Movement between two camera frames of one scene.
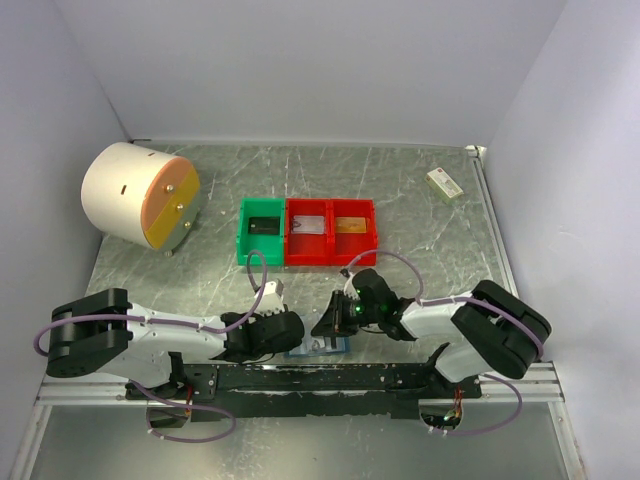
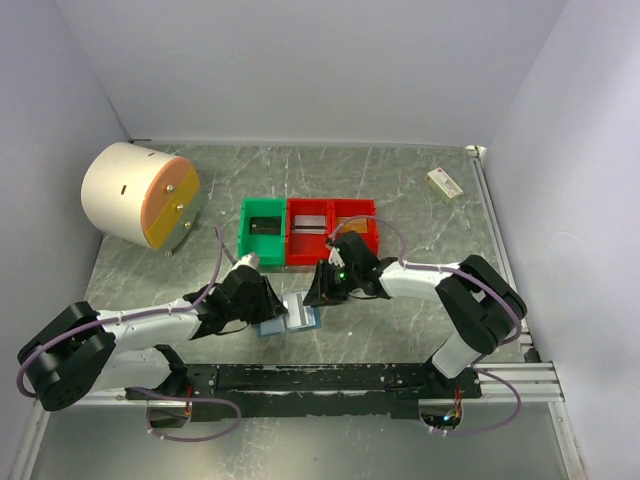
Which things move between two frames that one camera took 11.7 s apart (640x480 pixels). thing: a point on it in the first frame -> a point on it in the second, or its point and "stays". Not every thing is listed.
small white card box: (443, 185) stays
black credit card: (264, 225) stays
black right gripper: (330, 323) -> (316, 295)
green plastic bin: (261, 226) stays
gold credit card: (351, 225) stays
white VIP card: (318, 343) -> (309, 224)
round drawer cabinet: (141, 194) stays
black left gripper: (287, 346) -> (271, 304)
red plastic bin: (308, 232) stays
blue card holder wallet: (317, 345) -> (300, 317)
